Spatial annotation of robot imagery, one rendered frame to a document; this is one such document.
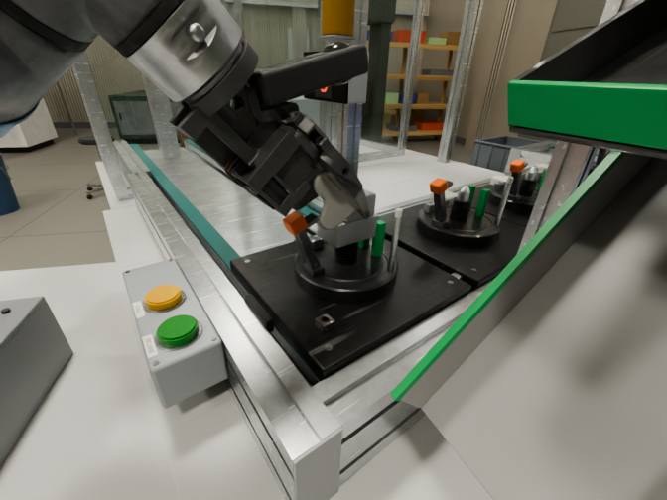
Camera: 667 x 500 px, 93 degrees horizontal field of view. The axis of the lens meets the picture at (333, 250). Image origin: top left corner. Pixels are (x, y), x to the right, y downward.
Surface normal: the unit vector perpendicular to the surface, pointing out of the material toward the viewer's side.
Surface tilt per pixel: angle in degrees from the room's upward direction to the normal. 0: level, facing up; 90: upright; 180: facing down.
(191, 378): 90
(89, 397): 0
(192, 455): 0
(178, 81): 119
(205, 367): 90
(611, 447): 45
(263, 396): 0
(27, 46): 128
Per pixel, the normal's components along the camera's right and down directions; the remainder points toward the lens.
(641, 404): -0.62, -0.48
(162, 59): 0.06, 0.81
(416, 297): 0.03, -0.87
